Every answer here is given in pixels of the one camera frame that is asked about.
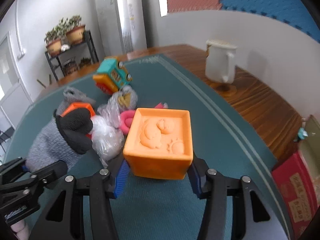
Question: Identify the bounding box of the orange embossed toy cube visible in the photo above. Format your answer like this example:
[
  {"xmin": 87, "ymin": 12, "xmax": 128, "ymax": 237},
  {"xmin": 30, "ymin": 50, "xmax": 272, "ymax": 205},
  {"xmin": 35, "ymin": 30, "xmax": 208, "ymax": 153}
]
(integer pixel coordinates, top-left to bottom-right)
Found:
[{"xmin": 123, "ymin": 108, "xmax": 193, "ymax": 180}]

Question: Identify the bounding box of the red storage box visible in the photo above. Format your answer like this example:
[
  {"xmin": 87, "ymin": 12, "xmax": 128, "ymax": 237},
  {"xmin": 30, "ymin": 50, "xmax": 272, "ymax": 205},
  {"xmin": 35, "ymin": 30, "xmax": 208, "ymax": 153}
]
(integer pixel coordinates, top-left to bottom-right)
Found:
[{"xmin": 272, "ymin": 115, "xmax": 319, "ymax": 239}]

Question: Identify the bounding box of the crumpled clear plastic bag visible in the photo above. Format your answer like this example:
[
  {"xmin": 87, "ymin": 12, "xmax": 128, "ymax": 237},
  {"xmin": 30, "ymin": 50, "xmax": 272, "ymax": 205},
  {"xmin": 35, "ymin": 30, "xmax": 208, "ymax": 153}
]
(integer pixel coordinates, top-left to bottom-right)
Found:
[{"xmin": 90, "ymin": 96, "xmax": 124, "ymax": 168}]

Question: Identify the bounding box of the teal box clasp tag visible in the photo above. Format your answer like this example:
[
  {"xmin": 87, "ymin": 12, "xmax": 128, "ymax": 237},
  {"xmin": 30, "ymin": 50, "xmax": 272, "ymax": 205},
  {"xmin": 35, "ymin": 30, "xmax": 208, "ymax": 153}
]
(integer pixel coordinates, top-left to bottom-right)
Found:
[{"xmin": 296, "ymin": 127, "xmax": 308, "ymax": 142}]

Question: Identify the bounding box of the dark patterned shelf pot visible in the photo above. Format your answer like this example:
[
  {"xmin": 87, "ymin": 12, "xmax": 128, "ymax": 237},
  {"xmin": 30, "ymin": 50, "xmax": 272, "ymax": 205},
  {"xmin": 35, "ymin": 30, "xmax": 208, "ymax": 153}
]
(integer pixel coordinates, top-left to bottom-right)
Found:
[{"xmin": 62, "ymin": 57, "xmax": 78, "ymax": 76}]

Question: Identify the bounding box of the small grey plush toy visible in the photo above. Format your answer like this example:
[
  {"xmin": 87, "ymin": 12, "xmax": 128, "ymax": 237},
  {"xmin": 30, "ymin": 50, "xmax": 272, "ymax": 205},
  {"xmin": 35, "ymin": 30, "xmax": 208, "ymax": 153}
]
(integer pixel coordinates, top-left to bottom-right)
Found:
[{"xmin": 108, "ymin": 85, "xmax": 138, "ymax": 113}]

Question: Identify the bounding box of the small lower shelf plant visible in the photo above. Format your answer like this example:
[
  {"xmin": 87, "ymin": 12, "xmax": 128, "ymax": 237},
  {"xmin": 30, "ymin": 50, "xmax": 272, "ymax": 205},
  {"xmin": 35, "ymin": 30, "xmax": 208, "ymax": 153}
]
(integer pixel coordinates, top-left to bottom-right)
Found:
[{"xmin": 79, "ymin": 57, "xmax": 92, "ymax": 68}]

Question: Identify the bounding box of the teal orange toy bus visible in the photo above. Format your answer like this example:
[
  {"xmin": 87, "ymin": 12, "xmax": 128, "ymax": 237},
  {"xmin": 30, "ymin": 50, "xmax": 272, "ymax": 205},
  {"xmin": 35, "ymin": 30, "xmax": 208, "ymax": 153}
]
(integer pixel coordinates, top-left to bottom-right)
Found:
[{"xmin": 92, "ymin": 56, "xmax": 132, "ymax": 95}]

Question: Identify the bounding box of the black metal plant shelf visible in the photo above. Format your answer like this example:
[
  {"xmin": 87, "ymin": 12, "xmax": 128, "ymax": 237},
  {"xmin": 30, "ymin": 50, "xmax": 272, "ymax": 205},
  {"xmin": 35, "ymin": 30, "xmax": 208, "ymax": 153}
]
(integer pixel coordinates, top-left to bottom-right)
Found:
[{"xmin": 44, "ymin": 30, "xmax": 99, "ymax": 81}]

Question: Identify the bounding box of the left potted plant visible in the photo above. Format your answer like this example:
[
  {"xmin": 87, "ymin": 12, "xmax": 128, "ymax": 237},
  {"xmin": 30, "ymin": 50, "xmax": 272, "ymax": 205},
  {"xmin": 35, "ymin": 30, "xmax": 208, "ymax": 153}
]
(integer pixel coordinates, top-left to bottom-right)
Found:
[{"xmin": 44, "ymin": 25, "xmax": 62, "ymax": 57}]

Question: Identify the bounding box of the potted plant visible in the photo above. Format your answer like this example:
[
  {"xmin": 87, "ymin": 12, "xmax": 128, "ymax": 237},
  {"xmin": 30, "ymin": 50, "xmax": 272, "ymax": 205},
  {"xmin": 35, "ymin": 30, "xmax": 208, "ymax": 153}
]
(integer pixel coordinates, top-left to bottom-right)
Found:
[
  {"xmin": 44, "ymin": 25, "xmax": 62, "ymax": 57},
  {"xmin": 59, "ymin": 15, "xmax": 86, "ymax": 45}
]

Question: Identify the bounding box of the white ceramic mug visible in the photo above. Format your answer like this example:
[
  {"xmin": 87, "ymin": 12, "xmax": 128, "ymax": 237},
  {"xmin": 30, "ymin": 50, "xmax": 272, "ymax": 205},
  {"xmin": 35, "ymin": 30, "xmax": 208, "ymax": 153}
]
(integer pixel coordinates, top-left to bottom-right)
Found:
[{"xmin": 205, "ymin": 40, "xmax": 238, "ymax": 84}]

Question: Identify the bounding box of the right potted plant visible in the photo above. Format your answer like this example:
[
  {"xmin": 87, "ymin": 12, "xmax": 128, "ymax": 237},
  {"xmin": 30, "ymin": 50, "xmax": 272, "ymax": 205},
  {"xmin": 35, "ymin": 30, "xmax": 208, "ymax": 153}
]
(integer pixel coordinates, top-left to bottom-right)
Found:
[{"xmin": 59, "ymin": 15, "xmax": 86, "ymax": 45}]

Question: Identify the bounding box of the pink knotted rope toy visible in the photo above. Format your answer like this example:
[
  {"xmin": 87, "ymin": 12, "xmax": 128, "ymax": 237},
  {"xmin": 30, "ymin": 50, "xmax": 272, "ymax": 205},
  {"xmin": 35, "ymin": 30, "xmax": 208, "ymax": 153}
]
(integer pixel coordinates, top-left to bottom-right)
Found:
[{"xmin": 119, "ymin": 110, "xmax": 172, "ymax": 135}]

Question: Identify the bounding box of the blue foam wall tile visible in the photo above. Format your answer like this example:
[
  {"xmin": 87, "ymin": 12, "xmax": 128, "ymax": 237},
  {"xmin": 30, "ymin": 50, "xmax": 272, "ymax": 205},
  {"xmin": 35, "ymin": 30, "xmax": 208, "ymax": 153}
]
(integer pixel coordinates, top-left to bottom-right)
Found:
[{"xmin": 220, "ymin": 0, "xmax": 319, "ymax": 42}]

